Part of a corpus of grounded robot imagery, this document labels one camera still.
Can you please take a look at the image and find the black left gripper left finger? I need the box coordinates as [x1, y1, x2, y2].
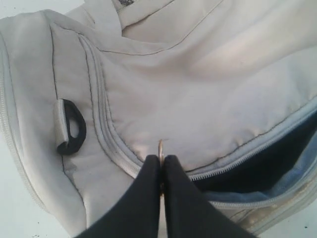
[80, 155, 161, 238]

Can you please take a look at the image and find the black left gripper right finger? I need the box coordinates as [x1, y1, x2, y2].
[163, 155, 255, 238]

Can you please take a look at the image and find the brass zipper pull ring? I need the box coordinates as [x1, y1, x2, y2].
[158, 138, 166, 199]

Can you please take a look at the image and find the beige duffel bag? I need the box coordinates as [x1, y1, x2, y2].
[0, 0, 317, 236]

